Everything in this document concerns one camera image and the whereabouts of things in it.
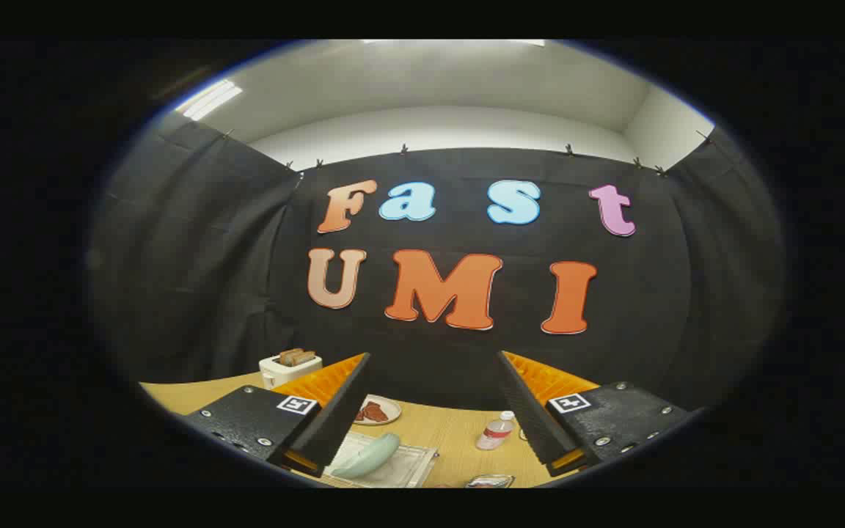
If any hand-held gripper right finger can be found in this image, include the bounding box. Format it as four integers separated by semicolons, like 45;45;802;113
497;351;693;478

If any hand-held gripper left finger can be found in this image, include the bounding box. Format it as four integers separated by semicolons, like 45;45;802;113
184;352;373;478

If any pale green plate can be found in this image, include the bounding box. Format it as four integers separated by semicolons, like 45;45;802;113
334;432;401;480

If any white wire dish rack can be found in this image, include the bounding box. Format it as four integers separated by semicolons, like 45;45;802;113
322;430;439;489

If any white plate with meat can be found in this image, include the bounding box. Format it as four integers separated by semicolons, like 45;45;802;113
354;395;403;427

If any clear plastic water bottle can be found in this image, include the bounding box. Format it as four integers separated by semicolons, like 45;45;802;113
475;410;516;451

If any white toaster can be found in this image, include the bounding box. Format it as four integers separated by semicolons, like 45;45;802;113
259;352;323;390

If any ceiling light panel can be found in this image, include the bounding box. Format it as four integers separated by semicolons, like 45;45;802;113
175;78;244;122

